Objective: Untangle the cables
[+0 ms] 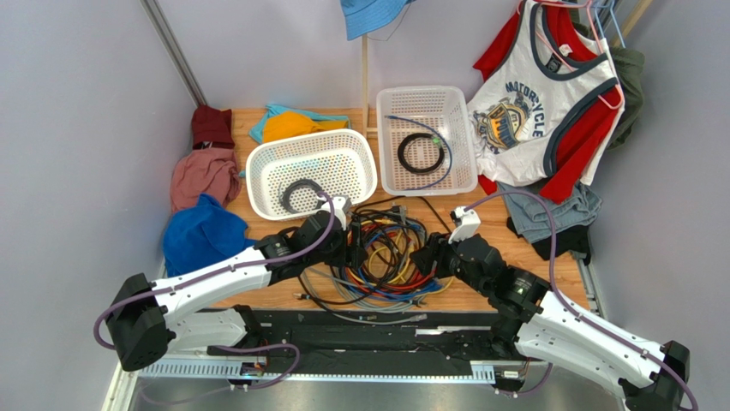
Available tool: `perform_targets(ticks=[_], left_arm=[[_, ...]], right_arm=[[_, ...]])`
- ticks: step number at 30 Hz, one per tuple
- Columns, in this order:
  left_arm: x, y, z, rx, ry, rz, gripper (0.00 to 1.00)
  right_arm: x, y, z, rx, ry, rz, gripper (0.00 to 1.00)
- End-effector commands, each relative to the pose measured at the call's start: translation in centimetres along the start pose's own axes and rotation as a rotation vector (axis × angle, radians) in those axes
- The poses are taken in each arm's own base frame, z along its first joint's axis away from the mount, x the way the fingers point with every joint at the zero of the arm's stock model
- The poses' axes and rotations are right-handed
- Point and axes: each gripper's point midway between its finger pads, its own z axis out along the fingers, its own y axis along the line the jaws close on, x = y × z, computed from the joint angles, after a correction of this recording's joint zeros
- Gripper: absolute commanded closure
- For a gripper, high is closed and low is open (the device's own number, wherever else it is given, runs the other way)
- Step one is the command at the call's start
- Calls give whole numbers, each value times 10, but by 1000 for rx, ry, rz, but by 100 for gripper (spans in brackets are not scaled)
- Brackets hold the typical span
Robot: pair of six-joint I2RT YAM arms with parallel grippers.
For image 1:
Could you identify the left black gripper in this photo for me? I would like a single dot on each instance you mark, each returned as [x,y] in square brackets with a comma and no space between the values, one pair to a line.
[354,254]

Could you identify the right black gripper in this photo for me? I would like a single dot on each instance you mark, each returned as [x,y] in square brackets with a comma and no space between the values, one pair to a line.
[432,258]

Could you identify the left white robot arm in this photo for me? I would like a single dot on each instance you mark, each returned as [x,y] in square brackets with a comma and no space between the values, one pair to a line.
[146,320]

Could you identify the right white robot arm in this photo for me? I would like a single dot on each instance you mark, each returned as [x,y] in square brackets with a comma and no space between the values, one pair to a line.
[535,322]

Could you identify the denim jeans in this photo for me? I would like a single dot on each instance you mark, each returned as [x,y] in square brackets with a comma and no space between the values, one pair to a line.
[580,208]

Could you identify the white oval perforated basket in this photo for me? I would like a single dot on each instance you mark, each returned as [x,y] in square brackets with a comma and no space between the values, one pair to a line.
[282,177]

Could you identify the white rectangular perforated basket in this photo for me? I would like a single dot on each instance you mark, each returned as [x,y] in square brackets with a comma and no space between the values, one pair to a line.
[424,141]

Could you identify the black garment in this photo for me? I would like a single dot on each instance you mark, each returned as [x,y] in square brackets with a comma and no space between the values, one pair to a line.
[574,239]

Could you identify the orange cloth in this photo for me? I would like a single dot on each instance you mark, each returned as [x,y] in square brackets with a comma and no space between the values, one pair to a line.
[291,124]

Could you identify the teal cloth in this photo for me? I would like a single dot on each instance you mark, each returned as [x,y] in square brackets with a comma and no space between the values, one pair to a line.
[274,109]

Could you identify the pink cloth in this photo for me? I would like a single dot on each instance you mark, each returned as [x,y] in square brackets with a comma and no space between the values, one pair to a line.
[214,171]

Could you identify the blue cloth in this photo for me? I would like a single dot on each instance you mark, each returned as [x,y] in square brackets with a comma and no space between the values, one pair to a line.
[202,235]

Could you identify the white motorcycle tank top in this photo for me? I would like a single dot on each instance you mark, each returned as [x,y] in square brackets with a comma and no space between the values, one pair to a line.
[534,89]

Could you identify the dark red cloth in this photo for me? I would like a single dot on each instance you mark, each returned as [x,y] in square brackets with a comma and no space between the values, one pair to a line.
[212,128]

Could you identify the blue bucket hat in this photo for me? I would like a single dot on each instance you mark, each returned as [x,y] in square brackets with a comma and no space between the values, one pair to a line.
[362,17]

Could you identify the red shirt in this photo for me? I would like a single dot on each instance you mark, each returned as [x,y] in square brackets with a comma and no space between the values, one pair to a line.
[577,165]

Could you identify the olive green garment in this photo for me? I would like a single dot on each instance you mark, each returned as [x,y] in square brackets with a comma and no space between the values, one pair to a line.
[629,64]

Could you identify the pink clothes hanger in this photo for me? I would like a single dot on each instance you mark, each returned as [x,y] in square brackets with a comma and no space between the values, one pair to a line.
[592,41]

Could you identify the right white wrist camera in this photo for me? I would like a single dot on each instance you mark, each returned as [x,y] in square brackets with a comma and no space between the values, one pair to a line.
[467,222]

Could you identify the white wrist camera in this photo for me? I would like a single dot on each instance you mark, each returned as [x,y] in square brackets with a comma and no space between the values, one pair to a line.
[467,222]
[338,206]

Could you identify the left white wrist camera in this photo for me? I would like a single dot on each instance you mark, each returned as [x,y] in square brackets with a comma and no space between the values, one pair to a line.
[338,206]

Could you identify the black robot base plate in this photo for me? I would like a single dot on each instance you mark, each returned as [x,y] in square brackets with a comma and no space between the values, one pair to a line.
[440,342]

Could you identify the white slotted cable duct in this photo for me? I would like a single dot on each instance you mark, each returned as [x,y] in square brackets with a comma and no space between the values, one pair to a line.
[238,370]

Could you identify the aluminium frame post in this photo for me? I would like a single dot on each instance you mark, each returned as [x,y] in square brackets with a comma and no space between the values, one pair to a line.
[166,34]

